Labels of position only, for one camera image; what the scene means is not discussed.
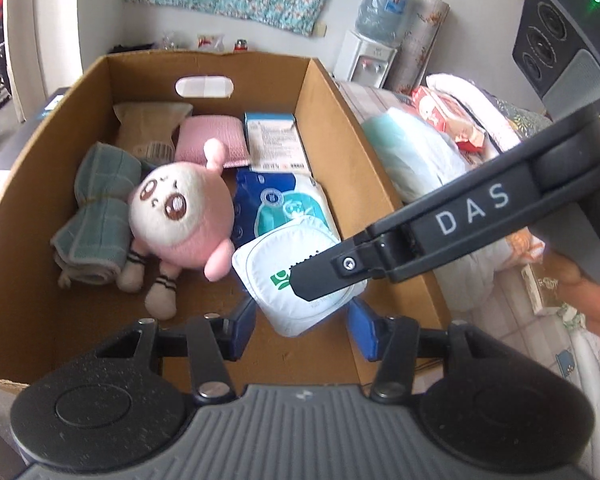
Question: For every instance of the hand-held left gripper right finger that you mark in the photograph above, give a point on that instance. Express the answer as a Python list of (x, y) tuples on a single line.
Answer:
[(362, 327)]

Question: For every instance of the cardboard box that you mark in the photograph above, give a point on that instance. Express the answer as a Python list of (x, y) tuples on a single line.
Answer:
[(40, 260)]

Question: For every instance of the pink knit cloth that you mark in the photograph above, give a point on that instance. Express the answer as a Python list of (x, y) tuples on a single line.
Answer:
[(210, 132)]

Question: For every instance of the white plastic bag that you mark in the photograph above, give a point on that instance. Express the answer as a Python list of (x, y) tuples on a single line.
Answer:
[(420, 160)]

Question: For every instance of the blue water jug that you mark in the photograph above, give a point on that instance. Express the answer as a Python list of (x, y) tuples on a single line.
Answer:
[(382, 10)]

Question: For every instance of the green leaf-print pillow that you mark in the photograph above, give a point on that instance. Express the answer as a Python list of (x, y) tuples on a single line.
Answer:
[(525, 120)]

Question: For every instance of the clear plastic bags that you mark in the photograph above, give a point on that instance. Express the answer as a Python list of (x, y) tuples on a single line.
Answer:
[(210, 42)]

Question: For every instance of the white quilted blanket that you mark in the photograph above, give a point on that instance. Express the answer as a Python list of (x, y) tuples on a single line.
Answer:
[(480, 95)]

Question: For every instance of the rolled floral mat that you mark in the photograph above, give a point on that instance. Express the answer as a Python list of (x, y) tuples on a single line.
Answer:
[(420, 40)]

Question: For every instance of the white water dispenser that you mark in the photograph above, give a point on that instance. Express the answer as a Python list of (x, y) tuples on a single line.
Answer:
[(365, 60)]

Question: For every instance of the wall outlet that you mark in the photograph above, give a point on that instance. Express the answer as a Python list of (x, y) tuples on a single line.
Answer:
[(320, 29)]

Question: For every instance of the plaid printed tablecloth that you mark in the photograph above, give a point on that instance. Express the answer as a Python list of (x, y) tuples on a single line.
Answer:
[(555, 350)]

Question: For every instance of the red bottle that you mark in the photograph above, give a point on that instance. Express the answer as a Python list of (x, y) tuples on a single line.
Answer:
[(240, 46)]

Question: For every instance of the white wipes pack green logo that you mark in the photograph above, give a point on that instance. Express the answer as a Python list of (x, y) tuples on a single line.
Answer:
[(270, 280)]

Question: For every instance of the teal towel bundle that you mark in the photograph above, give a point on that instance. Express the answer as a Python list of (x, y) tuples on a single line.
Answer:
[(97, 210)]

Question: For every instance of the pink plush toy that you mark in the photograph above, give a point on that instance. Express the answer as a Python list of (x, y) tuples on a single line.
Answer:
[(180, 210)]

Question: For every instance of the red wet wipes pack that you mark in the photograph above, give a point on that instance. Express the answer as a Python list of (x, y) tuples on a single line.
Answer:
[(445, 115)]

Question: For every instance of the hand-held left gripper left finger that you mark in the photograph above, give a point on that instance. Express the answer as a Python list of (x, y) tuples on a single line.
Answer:
[(242, 327)]

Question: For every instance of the white and blue carton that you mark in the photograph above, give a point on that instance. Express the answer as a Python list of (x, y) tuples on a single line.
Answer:
[(275, 140)]

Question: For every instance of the beige tissue pack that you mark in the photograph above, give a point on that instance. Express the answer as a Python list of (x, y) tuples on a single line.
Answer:
[(147, 125)]

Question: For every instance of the blue wet wipes pack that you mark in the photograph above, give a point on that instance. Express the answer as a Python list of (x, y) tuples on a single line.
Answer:
[(280, 200)]

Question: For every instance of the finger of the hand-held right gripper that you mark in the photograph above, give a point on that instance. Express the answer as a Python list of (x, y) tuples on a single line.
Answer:
[(330, 275)]

